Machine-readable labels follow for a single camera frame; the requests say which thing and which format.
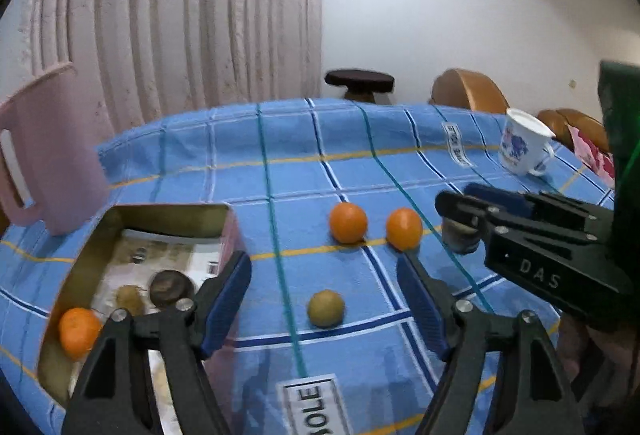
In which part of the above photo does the tan walnut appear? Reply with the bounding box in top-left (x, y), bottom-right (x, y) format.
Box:
top-left (116, 285), bottom-right (147, 315)

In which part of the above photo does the cut sugarcane piece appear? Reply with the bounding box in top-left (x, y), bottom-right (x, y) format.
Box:
top-left (442, 215), bottom-right (483, 255)

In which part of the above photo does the small green round fruit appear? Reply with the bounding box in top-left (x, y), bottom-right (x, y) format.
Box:
top-left (306, 290), bottom-right (346, 328)

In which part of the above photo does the pink pleated curtain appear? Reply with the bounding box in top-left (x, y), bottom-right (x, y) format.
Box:
top-left (20, 0), bottom-right (323, 151)

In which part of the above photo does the printed paper leaflet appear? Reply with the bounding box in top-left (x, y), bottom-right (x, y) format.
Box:
top-left (92, 229), bottom-right (223, 316)

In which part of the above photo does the brown leather chair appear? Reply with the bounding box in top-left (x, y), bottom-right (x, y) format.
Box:
top-left (537, 108), bottom-right (611, 153)
top-left (431, 68), bottom-right (511, 113)

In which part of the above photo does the blue plaid tablecloth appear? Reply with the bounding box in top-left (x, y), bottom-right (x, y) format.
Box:
top-left (0, 98), bottom-right (621, 435)

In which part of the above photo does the dark purple round fruit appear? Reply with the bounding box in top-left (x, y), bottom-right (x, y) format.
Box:
top-left (149, 269), bottom-right (196, 311)

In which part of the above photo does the dark round stool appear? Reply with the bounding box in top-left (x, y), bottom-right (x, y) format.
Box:
top-left (324, 69), bottom-right (396, 105)

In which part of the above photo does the white mug blue print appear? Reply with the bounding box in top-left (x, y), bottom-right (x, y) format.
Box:
top-left (498, 108), bottom-right (557, 177)

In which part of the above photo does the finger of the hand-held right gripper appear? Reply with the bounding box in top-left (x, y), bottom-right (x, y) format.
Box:
top-left (464, 182), bottom-right (614, 237)
top-left (434, 190), bottom-right (592, 247)

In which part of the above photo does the large orange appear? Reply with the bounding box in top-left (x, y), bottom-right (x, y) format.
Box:
top-left (58, 307), bottom-right (103, 361)

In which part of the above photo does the pink floral cloth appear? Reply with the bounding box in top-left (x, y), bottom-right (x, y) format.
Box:
top-left (567, 125), bottom-right (617, 188)

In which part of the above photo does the pink plastic pitcher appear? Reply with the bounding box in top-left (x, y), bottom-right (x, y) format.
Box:
top-left (0, 62), bottom-right (111, 236)

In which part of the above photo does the metal tin box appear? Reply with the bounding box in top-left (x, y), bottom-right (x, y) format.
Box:
top-left (37, 204), bottom-right (247, 408)

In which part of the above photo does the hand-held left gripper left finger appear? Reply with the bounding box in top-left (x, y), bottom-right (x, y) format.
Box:
top-left (61, 250), bottom-right (253, 435)

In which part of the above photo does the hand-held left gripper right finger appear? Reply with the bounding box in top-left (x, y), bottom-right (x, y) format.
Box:
top-left (396, 251), bottom-right (586, 435)

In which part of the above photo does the small orange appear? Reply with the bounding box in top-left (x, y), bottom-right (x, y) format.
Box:
top-left (385, 208), bottom-right (424, 251)
top-left (329, 202), bottom-right (369, 244)

